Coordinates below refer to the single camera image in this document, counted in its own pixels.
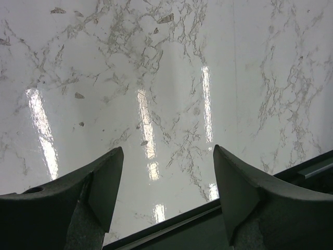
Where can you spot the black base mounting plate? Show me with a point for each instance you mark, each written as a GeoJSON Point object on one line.
{"type": "Point", "coordinates": [200, 228]}

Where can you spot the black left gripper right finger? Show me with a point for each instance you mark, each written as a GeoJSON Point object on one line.
{"type": "Point", "coordinates": [288, 210]}

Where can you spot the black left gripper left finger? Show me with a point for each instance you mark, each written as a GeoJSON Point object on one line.
{"type": "Point", "coordinates": [72, 212]}

